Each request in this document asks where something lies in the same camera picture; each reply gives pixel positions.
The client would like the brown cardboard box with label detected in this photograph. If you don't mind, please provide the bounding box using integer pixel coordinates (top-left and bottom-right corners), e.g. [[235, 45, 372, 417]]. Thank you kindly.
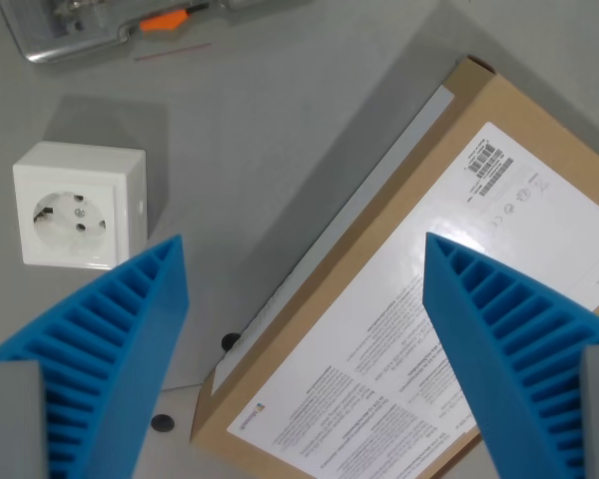
[[190, 55, 599, 479]]

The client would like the white wall socket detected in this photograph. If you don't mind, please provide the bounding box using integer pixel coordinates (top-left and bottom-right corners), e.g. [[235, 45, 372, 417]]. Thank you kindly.
[[12, 141, 148, 272]]

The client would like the thin red stick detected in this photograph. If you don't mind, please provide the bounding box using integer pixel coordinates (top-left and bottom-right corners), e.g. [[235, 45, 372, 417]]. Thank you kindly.
[[133, 42, 213, 62]]

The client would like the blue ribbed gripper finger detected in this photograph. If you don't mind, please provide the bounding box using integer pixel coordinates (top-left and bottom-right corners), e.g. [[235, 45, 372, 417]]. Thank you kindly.
[[0, 234, 190, 479], [421, 232, 599, 479]]

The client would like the orange and tan block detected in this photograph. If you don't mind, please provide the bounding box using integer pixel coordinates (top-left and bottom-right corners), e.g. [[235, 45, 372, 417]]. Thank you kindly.
[[139, 11, 192, 41]]

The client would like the metal tool with orange part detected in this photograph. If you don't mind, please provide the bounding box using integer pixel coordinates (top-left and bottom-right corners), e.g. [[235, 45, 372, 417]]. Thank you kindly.
[[0, 0, 216, 65]]

